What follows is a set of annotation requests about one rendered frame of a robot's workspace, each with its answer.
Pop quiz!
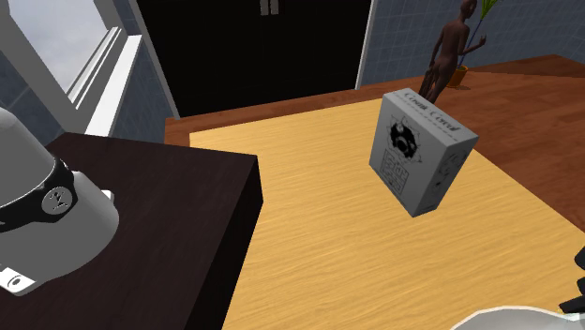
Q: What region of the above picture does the white bowl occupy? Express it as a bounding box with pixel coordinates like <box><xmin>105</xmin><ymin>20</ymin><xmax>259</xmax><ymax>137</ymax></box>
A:
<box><xmin>449</xmin><ymin>305</ymin><xmax>585</xmax><ymax>330</ymax></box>

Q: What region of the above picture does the grey printed cereal box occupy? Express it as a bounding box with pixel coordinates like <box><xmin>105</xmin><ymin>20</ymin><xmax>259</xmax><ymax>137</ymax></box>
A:
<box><xmin>368</xmin><ymin>87</ymin><xmax>480</xmax><ymax>218</ymax></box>

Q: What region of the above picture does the green plant in orange pot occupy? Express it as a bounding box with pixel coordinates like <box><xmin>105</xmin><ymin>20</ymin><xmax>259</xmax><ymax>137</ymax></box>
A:
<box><xmin>445</xmin><ymin>0</ymin><xmax>502</xmax><ymax>89</ymax></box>

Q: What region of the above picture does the brown human figure statue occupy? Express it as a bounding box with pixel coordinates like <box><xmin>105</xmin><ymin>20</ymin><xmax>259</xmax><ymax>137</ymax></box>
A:
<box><xmin>417</xmin><ymin>0</ymin><xmax>488</xmax><ymax>105</ymax></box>

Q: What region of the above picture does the black cupboard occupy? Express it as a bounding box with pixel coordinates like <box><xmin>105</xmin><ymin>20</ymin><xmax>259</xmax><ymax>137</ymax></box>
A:
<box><xmin>136</xmin><ymin>0</ymin><xmax>373</xmax><ymax>118</ymax></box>

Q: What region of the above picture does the dark brown robot stand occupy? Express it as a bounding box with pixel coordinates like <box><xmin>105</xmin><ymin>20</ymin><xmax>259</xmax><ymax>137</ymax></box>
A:
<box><xmin>0</xmin><ymin>132</ymin><xmax>264</xmax><ymax>330</ymax></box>

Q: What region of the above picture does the white framed window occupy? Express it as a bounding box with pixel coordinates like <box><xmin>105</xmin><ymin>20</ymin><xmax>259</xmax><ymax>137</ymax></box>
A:
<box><xmin>0</xmin><ymin>0</ymin><xmax>143</xmax><ymax>138</ymax></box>

